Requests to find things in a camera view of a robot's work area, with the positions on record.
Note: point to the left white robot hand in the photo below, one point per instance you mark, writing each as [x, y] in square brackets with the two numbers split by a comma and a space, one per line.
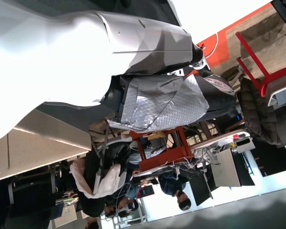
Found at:
[62, 59]

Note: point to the brown cardboard paper box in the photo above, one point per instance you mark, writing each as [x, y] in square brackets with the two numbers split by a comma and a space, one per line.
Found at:
[38, 148]

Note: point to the white cloth on chair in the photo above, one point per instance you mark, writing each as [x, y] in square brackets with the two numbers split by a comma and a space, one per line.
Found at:
[107, 183]

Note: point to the red metal cart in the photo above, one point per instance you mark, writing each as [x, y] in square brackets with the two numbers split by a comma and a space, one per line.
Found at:
[162, 159]

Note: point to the orange floor mat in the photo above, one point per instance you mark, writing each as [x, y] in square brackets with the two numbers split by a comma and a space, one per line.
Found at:
[219, 50]

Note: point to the seated person with white mask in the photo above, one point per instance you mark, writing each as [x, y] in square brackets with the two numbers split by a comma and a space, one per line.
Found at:
[124, 207]

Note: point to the masked person in blue jacket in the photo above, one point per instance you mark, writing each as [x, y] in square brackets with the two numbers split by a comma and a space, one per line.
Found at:
[171, 186]

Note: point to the white desk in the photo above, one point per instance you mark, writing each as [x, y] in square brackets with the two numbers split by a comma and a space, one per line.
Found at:
[214, 140]

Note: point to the black monitor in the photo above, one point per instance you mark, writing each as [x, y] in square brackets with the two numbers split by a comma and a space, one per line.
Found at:
[200, 190]

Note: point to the dark puffer jacket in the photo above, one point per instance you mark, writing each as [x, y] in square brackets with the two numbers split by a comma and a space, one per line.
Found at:
[259, 112]

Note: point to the black foam floor tile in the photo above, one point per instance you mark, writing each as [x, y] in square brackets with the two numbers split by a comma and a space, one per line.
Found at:
[274, 159]

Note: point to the red metal frame chair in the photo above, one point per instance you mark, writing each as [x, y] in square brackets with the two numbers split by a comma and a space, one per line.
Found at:
[265, 87]

